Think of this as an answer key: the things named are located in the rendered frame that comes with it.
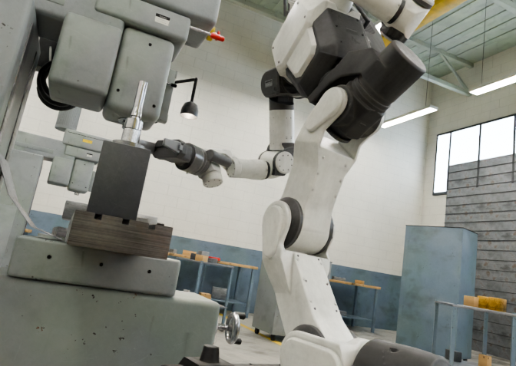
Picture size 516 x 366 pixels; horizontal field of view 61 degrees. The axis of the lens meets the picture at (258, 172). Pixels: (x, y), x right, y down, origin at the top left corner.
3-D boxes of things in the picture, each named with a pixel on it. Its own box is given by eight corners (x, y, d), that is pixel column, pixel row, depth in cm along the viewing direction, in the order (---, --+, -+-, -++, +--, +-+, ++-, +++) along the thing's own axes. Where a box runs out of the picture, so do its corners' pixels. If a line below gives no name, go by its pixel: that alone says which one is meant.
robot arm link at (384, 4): (346, 13, 107) (410, 51, 112) (372, -27, 102) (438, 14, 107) (342, 1, 116) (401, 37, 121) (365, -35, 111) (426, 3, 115)
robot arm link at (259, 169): (229, 178, 154) (275, 179, 165) (244, 179, 146) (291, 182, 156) (231, 147, 154) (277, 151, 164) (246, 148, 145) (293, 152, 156)
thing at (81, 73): (100, 114, 171) (116, 54, 177) (107, 97, 149) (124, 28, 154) (48, 100, 164) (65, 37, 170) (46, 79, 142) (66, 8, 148)
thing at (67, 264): (155, 286, 176) (161, 256, 178) (175, 298, 144) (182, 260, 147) (16, 268, 157) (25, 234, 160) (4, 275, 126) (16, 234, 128)
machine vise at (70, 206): (149, 235, 190) (154, 209, 192) (154, 234, 176) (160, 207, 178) (63, 219, 178) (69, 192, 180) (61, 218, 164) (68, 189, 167)
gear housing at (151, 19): (172, 64, 185) (176, 43, 187) (187, 41, 163) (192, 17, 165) (89, 37, 173) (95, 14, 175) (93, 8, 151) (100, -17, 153)
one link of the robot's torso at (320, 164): (325, 265, 125) (398, 113, 118) (277, 256, 116) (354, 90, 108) (296, 240, 138) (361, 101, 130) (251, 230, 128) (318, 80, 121)
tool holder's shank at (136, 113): (130, 117, 117) (139, 78, 120) (127, 120, 120) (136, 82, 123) (141, 120, 119) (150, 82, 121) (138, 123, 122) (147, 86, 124)
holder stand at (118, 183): (134, 225, 131) (149, 160, 135) (136, 221, 110) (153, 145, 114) (92, 218, 128) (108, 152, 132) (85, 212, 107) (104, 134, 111)
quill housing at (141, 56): (149, 133, 176) (165, 61, 182) (159, 121, 157) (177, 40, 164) (100, 120, 169) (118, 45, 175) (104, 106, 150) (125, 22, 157)
